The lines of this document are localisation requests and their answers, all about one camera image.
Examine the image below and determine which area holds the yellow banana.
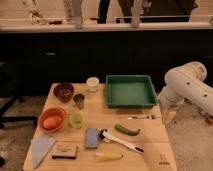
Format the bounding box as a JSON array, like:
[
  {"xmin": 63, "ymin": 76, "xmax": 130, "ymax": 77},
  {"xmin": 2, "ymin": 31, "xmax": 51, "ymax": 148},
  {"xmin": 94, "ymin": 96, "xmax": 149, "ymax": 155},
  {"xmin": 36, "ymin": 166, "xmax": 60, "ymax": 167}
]
[{"xmin": 95, "ymin": 152, "xmax": 123, "ymax": 161}]

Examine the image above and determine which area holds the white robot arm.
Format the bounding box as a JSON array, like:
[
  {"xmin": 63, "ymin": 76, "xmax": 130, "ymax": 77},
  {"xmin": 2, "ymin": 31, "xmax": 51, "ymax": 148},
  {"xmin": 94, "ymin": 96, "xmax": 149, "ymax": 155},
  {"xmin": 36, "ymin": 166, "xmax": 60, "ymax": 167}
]
[{"xmin": 159, "ymin": 61, "xmax": 213, "ymax": 124}]

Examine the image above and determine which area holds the white cup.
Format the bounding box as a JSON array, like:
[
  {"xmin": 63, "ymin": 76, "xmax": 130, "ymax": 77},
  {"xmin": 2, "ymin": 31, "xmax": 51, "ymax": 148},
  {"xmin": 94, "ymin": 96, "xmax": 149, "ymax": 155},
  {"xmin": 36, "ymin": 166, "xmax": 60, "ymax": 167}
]
[{"xmin": 86, "ymin": 77, "xmax": 99, "ymax": 92}]

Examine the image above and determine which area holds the small metal cup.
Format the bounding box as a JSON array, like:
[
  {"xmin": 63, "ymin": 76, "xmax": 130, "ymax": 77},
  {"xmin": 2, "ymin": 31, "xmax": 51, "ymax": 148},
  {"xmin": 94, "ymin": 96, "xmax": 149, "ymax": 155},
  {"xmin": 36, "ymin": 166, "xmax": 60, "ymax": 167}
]
[{"xmin": 73, "ymin": 94, "xmax": 85, "ymax": 109}]

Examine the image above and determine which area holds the light green cup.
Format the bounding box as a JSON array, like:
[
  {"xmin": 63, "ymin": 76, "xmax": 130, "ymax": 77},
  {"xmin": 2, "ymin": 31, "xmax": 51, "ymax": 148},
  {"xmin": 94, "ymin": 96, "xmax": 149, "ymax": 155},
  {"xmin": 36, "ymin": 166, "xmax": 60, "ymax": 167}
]
[{"xmin": 69, "ymin": 113, "xmax": 83, "ymax": 129}]

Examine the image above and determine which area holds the metal fork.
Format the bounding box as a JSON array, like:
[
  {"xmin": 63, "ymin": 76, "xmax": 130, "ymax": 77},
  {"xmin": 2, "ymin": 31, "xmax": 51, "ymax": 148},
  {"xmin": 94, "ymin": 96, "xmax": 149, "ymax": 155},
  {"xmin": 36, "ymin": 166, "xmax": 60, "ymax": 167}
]
[{"xmin": 127, "ymin": 115, "xmax": 156, "ymax": 120}]

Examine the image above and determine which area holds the green chili pepper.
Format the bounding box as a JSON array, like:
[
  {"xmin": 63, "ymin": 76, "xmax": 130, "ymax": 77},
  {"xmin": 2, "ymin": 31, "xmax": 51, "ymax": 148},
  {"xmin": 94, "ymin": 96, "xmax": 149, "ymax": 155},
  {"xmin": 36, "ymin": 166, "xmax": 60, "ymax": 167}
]
[{"xmin": 114, "ymin": 124, "xmax": 140, "ymax": 136}]

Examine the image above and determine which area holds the green plastic tray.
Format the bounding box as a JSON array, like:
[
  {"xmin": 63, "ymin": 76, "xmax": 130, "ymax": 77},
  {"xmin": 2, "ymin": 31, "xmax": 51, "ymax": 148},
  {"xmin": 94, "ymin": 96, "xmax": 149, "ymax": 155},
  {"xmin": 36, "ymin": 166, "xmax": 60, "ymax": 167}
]
[{"xmin": 105, "ymin": 75, "xmax": 158, "ymax": 109}]

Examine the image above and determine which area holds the blue sponge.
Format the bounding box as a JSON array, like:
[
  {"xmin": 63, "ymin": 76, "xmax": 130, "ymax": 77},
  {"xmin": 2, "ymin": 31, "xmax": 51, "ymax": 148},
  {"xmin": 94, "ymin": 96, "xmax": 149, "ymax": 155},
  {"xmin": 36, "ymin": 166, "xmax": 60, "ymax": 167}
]
[{"xmin": 85, "ymin": 128, "xmax": 99, "ymax": 149}]

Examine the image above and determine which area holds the dark brown bowl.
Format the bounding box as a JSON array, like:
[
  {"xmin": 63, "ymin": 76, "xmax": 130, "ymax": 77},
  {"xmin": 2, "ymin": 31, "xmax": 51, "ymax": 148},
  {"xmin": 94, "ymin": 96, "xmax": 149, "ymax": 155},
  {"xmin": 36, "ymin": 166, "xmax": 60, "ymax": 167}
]
[{"xmin": 53, "ymin": 83, "xmax": 74, "ymax": 103}]

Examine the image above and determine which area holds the tan black box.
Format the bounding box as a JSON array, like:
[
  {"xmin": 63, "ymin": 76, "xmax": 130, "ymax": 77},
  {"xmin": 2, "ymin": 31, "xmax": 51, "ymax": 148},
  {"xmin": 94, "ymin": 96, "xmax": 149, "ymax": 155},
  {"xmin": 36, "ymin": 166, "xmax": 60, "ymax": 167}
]
[{"xmin": 51, "ymin": 143, "xmax": 78, "ymax": 159}]

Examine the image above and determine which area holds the orange fruit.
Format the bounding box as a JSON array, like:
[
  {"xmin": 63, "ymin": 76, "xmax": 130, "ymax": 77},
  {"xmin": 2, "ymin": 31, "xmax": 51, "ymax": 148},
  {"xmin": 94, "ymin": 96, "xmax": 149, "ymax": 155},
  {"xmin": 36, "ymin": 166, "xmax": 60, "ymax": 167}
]
[{"xmin": 43, "ymin": 116, "xmax": 62, "ymax": 130}]

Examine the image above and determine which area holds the orange bowl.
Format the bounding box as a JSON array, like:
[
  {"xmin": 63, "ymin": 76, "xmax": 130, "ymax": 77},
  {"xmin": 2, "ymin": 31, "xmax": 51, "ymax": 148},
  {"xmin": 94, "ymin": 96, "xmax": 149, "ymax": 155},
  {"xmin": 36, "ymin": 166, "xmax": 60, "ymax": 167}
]
[{"xmin": 38, "ymin": 108, "xmax": 66, "ymax": 133}]

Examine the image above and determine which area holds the grey folded cloth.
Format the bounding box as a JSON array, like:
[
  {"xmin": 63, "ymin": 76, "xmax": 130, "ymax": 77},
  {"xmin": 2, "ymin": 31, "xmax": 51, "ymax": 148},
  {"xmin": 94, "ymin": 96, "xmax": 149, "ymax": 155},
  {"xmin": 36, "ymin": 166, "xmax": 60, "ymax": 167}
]
[{"xmin": 31, "ymin": 134, "xmax": 56, "ymax": 168}]

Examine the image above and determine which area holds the black office chair base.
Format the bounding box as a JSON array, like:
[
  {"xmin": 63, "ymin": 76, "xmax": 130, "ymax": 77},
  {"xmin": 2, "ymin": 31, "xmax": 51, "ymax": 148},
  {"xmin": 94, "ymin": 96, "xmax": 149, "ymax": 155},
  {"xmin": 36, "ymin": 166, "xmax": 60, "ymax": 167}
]
[{"xmin": 0, "ymin": 97, "xmax": 38, "ymax": 129}]

